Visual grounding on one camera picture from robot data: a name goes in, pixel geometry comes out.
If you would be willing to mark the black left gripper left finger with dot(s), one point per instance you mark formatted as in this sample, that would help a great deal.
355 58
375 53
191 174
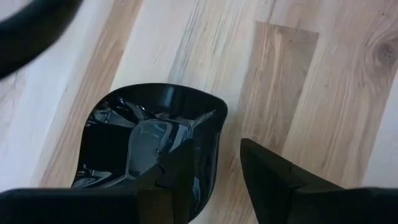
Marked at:
174 193

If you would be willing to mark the black rounded square plate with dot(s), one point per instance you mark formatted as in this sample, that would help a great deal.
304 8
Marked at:
109 140

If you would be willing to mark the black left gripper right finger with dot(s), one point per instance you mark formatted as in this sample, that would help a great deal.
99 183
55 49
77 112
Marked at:
280 193

